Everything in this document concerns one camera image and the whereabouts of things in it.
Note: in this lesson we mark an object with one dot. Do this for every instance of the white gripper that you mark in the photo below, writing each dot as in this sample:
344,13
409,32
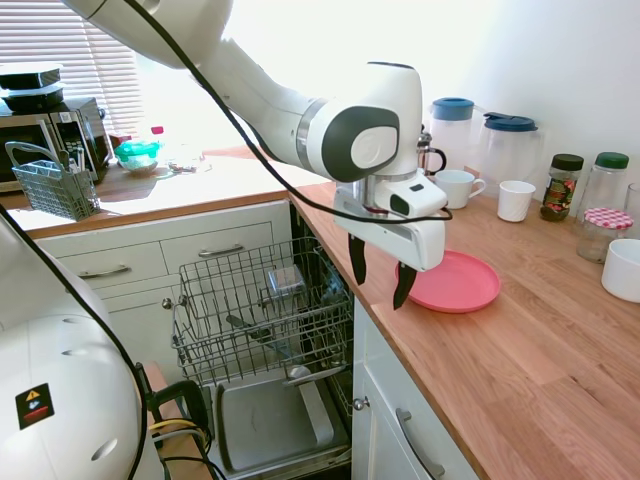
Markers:
400,240

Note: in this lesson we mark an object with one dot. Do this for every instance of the pink round plate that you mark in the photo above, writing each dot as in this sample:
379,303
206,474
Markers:
460,285

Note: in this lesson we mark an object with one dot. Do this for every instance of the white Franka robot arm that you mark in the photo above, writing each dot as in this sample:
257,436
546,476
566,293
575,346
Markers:
280,105

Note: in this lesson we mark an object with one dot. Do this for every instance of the white cabinet beside dishwasher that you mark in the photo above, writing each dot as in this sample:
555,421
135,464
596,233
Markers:
385,360

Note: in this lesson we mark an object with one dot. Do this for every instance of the built-in dishwasher body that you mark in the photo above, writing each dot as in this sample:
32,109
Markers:
300,225

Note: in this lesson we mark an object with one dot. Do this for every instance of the stainless dishwasher door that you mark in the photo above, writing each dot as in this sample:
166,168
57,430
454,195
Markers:
265,425

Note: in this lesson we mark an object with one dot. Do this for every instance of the tinted glass container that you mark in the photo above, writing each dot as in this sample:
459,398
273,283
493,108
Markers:
285,286

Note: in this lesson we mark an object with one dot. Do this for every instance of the glass French press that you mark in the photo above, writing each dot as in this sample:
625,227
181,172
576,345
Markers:
433,160

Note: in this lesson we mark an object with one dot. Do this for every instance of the round metal cabinet knob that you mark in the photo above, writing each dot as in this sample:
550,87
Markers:
167,301
360,403

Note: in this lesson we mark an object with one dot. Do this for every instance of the black kitchen utensil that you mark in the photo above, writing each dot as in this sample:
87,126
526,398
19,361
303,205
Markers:
245,323

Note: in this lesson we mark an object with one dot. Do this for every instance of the small white paper cup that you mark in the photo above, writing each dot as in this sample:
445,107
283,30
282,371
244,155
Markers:
516,202

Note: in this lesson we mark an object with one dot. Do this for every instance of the clear pitcher light blue lid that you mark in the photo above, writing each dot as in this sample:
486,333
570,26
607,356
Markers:
452,132

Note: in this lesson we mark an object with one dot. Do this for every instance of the clear pitcher dark blue lid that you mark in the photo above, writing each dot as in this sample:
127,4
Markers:
505,150

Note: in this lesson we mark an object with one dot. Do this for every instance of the dark jar black lid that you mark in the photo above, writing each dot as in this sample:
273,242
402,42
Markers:
560,192

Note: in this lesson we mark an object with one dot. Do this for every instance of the glass jar red checked lid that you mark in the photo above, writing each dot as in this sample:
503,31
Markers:
600,240

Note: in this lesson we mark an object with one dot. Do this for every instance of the black table clamp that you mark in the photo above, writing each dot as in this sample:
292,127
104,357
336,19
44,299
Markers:
195,405

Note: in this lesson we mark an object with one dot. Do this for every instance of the clear jar green lid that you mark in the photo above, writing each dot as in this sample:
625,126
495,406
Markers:
606,185

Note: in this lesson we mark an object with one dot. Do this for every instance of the white cabinet with drawers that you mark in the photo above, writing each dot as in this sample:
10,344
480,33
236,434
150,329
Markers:
135,235

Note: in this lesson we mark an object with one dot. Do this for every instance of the clear drinking glass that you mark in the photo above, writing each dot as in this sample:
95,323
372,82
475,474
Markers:
634,210

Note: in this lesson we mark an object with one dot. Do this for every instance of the bottle with red lid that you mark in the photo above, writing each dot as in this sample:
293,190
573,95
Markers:
157,131

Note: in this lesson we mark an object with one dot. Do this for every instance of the green plastic container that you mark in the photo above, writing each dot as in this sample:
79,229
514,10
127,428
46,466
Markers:
136,152

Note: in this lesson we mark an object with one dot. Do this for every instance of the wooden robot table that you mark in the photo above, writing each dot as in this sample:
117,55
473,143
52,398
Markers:
152,450

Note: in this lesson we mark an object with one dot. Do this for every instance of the grey cutlery basket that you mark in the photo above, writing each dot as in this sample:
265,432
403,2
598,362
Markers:
55,192

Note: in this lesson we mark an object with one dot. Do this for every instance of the white window blinds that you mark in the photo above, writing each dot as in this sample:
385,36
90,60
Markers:
100,65

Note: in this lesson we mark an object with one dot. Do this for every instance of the stainless microwave oven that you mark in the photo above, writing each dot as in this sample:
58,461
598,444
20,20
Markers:
30,145

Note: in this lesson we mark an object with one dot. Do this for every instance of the black bowl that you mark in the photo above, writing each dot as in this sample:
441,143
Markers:
35,101

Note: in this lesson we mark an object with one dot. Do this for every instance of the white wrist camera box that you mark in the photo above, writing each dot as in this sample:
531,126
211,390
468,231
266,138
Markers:
415,197

